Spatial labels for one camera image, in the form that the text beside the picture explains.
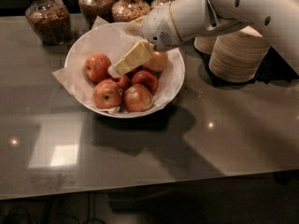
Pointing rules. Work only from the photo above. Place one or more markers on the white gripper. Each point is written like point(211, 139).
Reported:
point(157, 28)

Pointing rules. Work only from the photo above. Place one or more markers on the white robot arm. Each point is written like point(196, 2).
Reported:
point(276, 20)

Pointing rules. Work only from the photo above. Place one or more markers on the yellow-red apple top right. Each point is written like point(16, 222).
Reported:
point(157, 63)

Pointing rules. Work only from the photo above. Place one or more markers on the small red apple centre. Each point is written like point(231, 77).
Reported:
point(123, 82)

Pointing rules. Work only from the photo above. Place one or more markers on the white bowl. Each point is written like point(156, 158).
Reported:
point(162, 87)

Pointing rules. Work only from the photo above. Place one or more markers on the red-yellow apple front right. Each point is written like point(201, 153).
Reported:
point(137, 99)

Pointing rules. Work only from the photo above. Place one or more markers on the front stack paper bowls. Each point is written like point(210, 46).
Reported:
point(237, 56)

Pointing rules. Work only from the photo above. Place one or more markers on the glass cereal jar left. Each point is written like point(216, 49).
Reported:
point(50, 20)

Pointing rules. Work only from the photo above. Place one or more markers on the black mat under bowls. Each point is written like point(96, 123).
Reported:
point(272, 69)

